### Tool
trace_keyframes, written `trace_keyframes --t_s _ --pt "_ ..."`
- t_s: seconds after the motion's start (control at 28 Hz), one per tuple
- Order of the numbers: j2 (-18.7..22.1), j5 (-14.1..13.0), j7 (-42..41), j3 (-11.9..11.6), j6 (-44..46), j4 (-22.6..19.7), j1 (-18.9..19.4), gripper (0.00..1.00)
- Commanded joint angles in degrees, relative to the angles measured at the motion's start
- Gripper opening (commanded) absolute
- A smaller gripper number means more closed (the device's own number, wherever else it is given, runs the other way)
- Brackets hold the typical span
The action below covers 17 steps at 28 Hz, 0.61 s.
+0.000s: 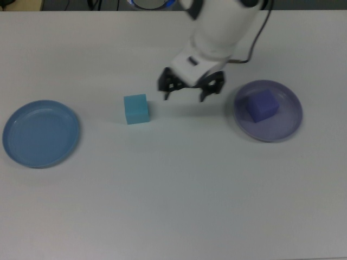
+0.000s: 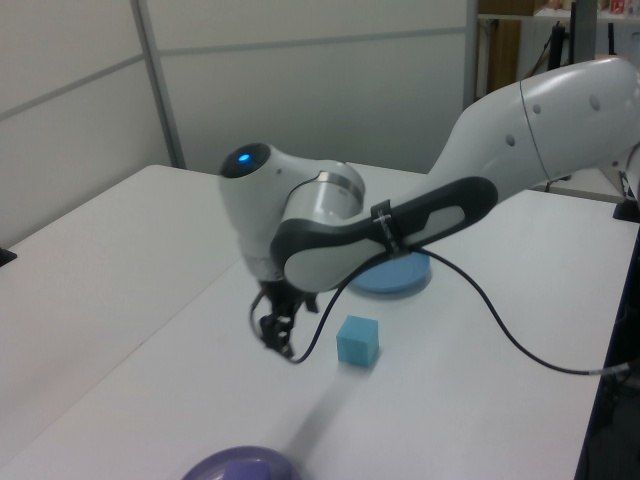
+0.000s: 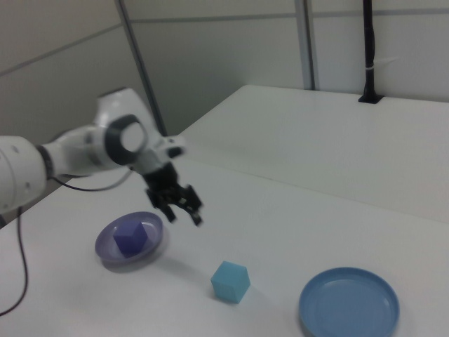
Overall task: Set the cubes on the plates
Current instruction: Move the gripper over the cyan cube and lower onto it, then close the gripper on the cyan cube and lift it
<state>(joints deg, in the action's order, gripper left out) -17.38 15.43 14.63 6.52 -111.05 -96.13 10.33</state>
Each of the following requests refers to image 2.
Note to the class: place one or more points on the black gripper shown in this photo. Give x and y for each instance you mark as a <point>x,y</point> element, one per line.
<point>282,297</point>

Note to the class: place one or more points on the cyan foam cube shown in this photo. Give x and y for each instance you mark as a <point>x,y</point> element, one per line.
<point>356,342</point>

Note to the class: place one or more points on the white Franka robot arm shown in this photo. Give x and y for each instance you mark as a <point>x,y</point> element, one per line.
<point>320,200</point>

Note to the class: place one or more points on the blue round plate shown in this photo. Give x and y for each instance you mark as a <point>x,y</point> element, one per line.
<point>395,277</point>

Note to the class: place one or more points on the purple round plate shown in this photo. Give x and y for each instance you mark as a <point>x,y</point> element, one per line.
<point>207,467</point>

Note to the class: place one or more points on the wooden cabinet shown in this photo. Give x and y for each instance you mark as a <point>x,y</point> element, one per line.
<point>504,57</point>

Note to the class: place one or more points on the black monitor stand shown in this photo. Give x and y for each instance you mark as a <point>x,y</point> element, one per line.
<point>557,47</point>

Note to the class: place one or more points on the grey metal partition post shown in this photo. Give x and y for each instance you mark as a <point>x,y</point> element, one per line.
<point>472,50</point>
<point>160,85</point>

